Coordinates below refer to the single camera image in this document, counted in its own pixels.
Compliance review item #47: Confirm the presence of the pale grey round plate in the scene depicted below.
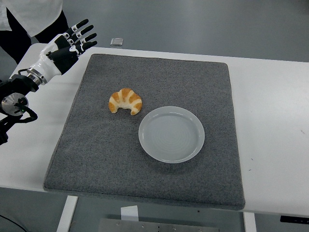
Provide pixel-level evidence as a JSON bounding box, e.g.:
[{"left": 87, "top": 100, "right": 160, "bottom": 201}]
[{"left": 138, "top": 105, "right": 206, "bottom": 164}]

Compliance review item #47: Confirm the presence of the person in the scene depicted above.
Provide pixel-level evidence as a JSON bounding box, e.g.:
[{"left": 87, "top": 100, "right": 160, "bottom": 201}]
[{"left": 0, "top": 0, "right": 70, "bottom": 65}]

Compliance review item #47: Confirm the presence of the croissant bread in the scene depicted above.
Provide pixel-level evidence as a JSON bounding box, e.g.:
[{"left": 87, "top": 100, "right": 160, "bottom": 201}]
[{"left": 108, "top": 88, "right": 143, "bottom": 116}]

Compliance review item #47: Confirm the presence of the black floor cable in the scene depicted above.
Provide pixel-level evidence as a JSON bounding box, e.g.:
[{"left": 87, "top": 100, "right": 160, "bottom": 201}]
[{"left": 0, "top": 214, "right": 25, "bottom": 232}]

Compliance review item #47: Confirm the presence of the grey square table mat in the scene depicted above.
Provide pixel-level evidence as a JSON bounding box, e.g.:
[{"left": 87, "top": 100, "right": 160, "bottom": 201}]
[{"left": 42, "top": 53, "right": 246, "bottom": 211}]

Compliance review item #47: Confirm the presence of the white table leg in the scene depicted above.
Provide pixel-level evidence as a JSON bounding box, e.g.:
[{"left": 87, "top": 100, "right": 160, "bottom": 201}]
[
  {"left": 56, "top": 195, "right": 79, "bottom": 232},
  {"left": 243, "top": 212, "right": 257, "bottom": 232}
]

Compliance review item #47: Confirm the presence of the black table control panel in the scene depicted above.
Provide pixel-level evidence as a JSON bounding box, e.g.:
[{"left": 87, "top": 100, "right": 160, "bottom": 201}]
[{"left": 280, "top": 215, "right": 309, "bottom": 223}]

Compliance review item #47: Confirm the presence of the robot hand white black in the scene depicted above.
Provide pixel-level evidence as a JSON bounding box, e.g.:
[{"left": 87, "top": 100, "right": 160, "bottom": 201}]
[{"left": 30, "top": 19, "right": 98, "bottom": 85}]

